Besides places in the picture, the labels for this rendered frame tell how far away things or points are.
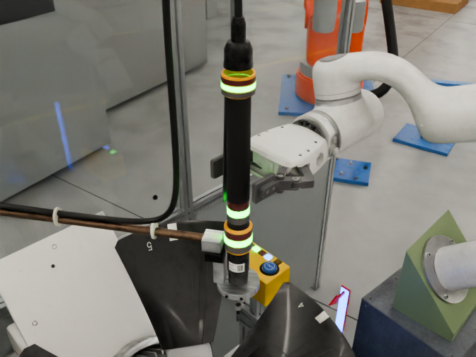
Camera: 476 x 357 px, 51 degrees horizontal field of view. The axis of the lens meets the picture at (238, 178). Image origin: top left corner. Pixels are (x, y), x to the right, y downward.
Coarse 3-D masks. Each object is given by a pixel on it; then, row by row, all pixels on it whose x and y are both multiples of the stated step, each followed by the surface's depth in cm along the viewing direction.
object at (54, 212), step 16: (240, 0) 56; (240, 16) 57; (176, 128) 67; (176, 144) 68; (176, 160) 70; (176, 176) 71; (176, 192) 73; (16, 208) 81; (32, 208) 81; (144, 224) 78
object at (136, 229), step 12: (12, 216) 82; (24, 216) 81; (36, 216) 81; (48, 216) 81; (60, 216) 81; (108, 228) 79; (120, 228) 79; (132, 228) 78; (144, 228) 78; (156, 228) 78; (192, 240) 77
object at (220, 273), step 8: (208, 232) 77; (216, 232) 77; (208, 240) 75; (216, 240) 75; (208, 248) 76; (216, 248) 76; (224, 248) 77; (208, 256) 76; (216, 256) 76; (224, 256) 77; (216, 264) 78; (224, 264) 78; (216, 272) 78; (224, 272) 78; (248, 272) 82; (216, 280) 80; (224, 280) 79; (248, 280) 80; (256, 280) 80; (224, 288) 79; (232, 288) 79; (240, 288) 79; (248, 288) 79; (256, 288) 79; (224, 296) 79; (232, 296) 78; (240, 296) 78; (248, 296) 78
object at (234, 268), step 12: (240, 24) 57; (240, 36) 58; (228, 48) 58; (240, 48) 58; (252, 48) 59; (228, 60) 59; (240, 60) 58; (252, 60) 60; (228, 264) 78; (240, 264) 76; (228, 276) 80; (240, 276) 78
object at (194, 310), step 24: (120, 240) 94; (144, 240) 94; (168, 240) 94; (144, 264) 94; (168, 264) 93; (192, 264) 93; (144, 288) 94; (168, 288) 93; (192, 288) 92; (216, 288) 92; (168, 312) 92; (192, 312) 91; (216, 312) 91; (168, 336) 92; (192, 336) 91
